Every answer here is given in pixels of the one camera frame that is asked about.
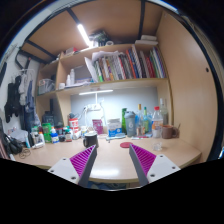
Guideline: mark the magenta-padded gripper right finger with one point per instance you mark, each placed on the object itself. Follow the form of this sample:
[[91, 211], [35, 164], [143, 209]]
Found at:
[[161, 166]]

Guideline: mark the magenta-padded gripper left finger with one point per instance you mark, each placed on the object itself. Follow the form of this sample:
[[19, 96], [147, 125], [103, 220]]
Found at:
[[63, 168]]

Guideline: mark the small clear glass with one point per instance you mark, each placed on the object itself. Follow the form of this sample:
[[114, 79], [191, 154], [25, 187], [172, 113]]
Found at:
[[157, 146]]

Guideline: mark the white bottle with blue cap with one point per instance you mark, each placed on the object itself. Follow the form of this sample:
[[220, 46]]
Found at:
[[54, 137]]

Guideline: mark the brown ceramic mug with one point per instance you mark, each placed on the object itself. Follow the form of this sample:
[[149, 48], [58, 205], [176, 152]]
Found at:
[[167, 132]]

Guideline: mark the pink and green pen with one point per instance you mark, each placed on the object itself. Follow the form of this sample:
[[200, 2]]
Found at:
[[140, 137]]

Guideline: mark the black mug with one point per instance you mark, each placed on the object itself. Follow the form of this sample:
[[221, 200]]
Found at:
[[90, 140]]

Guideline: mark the flat round red coaster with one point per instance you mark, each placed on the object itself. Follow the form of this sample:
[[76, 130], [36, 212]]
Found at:
[[126, 145]]

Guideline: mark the green canister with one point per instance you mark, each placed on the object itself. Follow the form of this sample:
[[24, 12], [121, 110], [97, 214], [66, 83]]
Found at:
[[46, 129]]

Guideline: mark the red and white can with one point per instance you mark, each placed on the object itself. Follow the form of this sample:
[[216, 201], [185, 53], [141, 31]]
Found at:
[[73, 123]]

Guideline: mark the green-capped glass bottle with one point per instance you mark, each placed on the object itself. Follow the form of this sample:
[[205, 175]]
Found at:
[[146, 120]]

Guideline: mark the yellow-capped glass bottle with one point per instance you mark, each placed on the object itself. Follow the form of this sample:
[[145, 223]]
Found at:
[[140, 118]]

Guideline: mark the grey shaker bottle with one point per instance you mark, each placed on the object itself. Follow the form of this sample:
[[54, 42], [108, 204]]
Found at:
[[130, 124]]

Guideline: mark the magenta pouch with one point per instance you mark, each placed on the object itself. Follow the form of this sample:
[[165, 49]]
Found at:
[[98, 126]]

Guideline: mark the tall clear glass bottle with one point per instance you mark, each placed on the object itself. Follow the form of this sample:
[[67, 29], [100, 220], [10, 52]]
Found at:
[[163, 111]]

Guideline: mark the pale blue hairbrush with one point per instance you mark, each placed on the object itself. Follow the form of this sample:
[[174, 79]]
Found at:
[[115, 136]]

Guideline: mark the white and blue carton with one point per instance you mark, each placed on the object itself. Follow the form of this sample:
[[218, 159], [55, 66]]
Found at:
[[114, 128]]

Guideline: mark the white power strip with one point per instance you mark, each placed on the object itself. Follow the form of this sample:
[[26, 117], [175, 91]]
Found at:
[[93, 107]]

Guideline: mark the white bar desk lamp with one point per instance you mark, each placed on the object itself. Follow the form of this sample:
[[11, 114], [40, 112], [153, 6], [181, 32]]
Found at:
[[96, 92]]

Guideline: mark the hanging dark clothes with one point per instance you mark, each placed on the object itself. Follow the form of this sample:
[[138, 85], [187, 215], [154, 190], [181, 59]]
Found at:
[[18, 96]]

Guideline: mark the wooden shelf unit with books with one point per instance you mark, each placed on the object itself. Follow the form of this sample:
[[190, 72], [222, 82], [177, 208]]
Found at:
[[110, 83]]

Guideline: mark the ceiling tube light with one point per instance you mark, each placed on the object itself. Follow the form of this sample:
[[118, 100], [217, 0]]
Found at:
[[83, 34]]

